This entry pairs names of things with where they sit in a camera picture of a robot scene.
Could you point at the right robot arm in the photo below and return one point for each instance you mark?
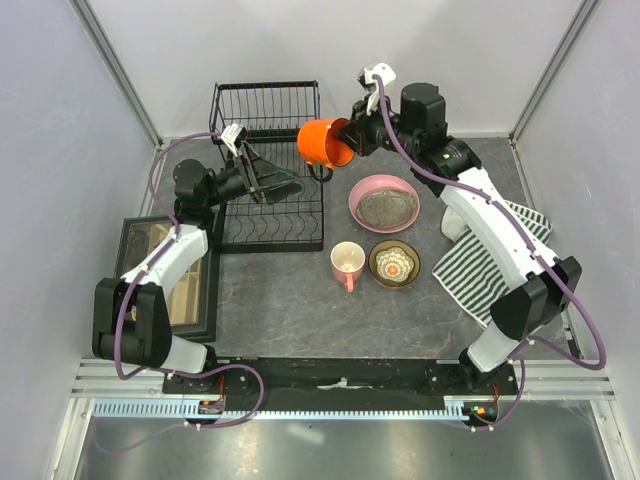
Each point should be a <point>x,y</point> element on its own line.
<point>539,282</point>

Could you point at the orange mug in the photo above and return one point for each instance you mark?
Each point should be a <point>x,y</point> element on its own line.
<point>321,150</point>

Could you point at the green striped towel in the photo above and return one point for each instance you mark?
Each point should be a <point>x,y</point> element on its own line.
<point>470,275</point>

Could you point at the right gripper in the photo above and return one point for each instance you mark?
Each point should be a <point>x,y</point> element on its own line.
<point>356,132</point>

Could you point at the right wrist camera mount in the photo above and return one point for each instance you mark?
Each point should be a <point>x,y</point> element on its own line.
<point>371,77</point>

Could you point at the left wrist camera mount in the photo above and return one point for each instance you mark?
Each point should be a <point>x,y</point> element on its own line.
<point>233,137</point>

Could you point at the beige patterned cup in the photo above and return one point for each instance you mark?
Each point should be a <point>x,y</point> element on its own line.
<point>384,245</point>

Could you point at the pink plate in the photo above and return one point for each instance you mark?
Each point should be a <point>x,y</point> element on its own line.
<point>384,203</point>

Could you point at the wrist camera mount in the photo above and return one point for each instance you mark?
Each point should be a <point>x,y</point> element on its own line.
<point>233,137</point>
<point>371,77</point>

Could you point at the blue cable duct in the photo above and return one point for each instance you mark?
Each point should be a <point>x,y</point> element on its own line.
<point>441,409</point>

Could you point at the black wire dish rack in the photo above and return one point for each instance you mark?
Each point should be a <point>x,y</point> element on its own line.
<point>273,113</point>

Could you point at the speckled beige plate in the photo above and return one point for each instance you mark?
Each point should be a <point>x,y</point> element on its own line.
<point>385,216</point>

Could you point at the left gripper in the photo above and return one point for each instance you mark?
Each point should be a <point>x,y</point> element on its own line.
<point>274,183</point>

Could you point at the white folded cloth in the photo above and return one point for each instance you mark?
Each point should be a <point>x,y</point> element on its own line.
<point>453,226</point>

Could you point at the white patterned bowl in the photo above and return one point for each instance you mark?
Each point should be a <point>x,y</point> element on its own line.
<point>394,264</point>

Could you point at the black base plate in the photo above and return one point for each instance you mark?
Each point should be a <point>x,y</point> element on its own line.
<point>374,379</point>

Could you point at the black glass-lid organizer box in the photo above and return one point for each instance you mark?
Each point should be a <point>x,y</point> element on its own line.
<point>191,305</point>

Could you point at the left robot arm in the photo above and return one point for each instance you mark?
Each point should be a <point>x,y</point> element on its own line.
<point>131,324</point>

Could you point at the pink mug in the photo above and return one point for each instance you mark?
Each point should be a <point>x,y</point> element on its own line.
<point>347,262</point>

